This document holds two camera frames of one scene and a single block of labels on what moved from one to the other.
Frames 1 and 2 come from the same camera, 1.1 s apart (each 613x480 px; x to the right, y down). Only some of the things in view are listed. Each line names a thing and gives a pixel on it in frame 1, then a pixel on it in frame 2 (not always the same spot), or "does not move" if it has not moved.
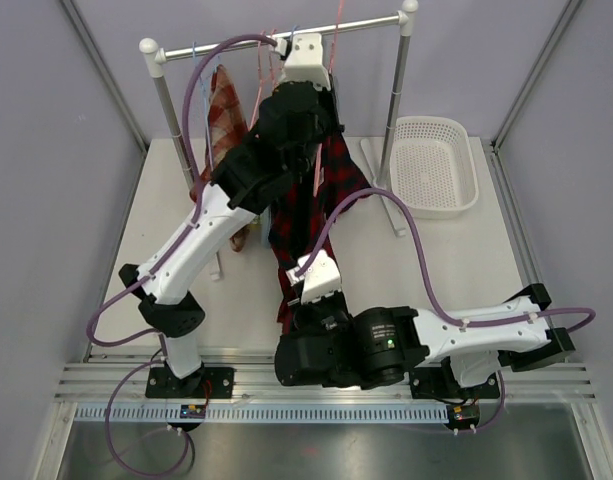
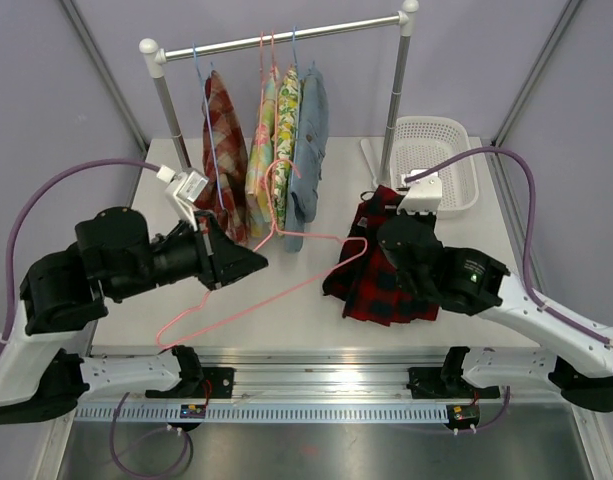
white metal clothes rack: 154,57 does not move
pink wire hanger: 319,149 to 272,219
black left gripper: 325,96 to 223,260
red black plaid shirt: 301,211 to 366,285
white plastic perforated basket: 433,166 does not move
